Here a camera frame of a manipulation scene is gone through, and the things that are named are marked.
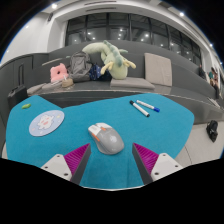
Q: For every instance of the flat grey seat cushion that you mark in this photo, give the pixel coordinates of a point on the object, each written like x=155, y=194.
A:
x=131, y=83
x=34, y=89

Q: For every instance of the round grey seat cushion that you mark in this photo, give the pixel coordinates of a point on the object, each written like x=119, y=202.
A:
x=51, y=86

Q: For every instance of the upright grey square cushion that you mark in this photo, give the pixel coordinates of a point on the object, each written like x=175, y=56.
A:
x=158, y=69

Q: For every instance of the dark blue patterned bag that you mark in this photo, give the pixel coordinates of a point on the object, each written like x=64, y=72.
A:
x=96, y=72

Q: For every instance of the person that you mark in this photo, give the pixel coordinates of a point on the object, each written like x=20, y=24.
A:
x=201, y=71
x=214, y=81

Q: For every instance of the small tan round pouch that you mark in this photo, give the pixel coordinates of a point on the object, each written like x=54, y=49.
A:
x=67, y=83

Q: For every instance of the black suitcase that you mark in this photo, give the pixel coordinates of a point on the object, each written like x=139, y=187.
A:
x=16, y=96

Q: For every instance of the white marker with blue cap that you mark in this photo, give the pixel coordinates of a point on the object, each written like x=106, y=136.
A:
x=146, y=105

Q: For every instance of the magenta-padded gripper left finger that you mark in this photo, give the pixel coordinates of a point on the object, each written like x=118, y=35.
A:
x=58, y=165

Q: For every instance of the round pale blue mouse pad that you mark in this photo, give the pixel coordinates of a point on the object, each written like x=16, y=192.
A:
x=46, y=122

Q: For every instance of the black bag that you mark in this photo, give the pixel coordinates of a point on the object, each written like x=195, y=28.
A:
x=212, y=130

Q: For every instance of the grey white computer mouse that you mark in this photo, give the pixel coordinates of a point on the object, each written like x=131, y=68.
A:
x=108, y=140

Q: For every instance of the ceiling spot lights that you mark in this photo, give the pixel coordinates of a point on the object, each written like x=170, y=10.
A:
x=54, y=6

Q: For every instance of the white marker with black cap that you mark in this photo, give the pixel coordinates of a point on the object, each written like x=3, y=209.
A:
x=140, y=109

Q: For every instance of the small green eraser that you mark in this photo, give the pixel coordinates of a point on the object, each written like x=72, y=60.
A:
x=26, y=106

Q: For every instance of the large dark glass window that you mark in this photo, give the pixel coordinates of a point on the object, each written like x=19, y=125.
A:
x=100, y=31

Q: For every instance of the long green dragon plush toy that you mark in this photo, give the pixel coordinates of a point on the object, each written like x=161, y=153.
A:
x=115, y=63

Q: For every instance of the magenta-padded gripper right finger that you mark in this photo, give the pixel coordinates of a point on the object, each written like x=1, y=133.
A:
x=165, y=165

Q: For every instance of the pink plush cushion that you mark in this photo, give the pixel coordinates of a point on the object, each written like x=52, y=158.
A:
x=58, y=73

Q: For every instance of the grey backpack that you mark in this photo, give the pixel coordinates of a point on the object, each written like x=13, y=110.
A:
x=80, y=66

